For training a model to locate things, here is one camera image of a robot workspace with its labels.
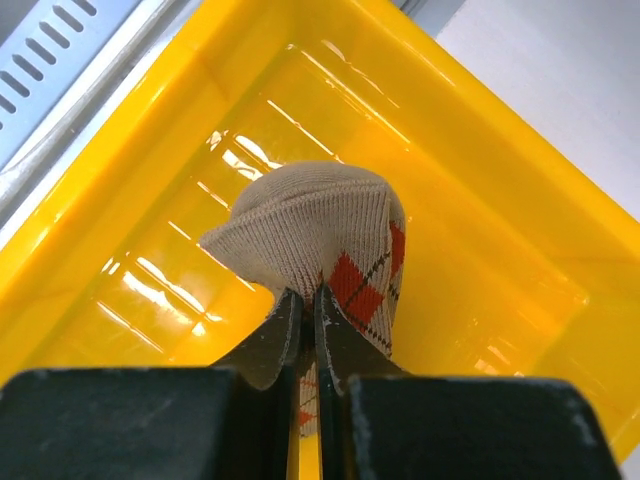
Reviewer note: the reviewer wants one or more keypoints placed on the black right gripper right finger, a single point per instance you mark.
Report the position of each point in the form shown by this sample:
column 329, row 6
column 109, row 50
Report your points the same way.
column 377, row 421

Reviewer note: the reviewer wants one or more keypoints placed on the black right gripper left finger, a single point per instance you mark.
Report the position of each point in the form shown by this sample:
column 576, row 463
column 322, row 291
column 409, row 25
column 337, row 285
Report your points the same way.
column 234, row 419

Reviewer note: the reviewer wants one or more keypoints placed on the yellow plastic bin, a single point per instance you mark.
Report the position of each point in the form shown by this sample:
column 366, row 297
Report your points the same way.
column 516, row 264

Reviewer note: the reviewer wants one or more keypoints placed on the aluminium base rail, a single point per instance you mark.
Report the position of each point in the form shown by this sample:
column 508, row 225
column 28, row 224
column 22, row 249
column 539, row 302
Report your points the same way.
column 64, row 64

